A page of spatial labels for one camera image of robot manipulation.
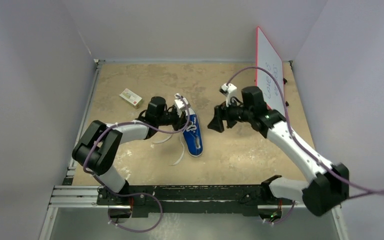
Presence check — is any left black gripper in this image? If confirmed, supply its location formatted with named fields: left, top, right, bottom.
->
left=156, top=107, right=192, bottom=132

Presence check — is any white shoelace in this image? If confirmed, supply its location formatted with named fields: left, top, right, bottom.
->
left=151, top=123, right=192, bottom=166

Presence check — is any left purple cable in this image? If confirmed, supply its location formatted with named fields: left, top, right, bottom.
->
left=82, top=95, right=192, bottom=233

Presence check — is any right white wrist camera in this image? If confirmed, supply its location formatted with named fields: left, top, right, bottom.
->
left=219, top=83, right=238, bottom=107

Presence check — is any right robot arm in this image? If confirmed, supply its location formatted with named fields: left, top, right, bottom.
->
left=207, top=83, right=350, bottom=217

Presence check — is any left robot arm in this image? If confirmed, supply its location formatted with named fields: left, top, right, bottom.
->
left=71, top=93, right=191, bottom=205

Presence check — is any white board red frame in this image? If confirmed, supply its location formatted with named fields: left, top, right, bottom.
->
left=255, top=26, right=285, bottom=114

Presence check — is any blue canvas sneaker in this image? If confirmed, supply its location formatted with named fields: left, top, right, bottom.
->
left=183, top=108, right=204, bottom=157

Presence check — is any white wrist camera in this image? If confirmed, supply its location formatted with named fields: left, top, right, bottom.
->
left=219, top=83, right=238, bottom=107
left=174, top=93, right=191, bottom=117

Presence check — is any purple cable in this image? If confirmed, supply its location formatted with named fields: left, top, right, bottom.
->
left=226, top=66, right=384, bottom=226
left=82, top=95, right=192, bottom=233

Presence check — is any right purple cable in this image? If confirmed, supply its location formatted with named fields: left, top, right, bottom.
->
left=226, top=66, right=384, bottom=226

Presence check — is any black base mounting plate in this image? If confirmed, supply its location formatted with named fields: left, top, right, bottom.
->
left=96, top=182, right=292, bottom=218

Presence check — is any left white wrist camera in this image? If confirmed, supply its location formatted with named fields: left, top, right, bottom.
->
left=174, top=93, right=191, bottom=117

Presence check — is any small white red box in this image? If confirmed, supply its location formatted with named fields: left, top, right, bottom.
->
left=119, top=88, right=143, bottom=109

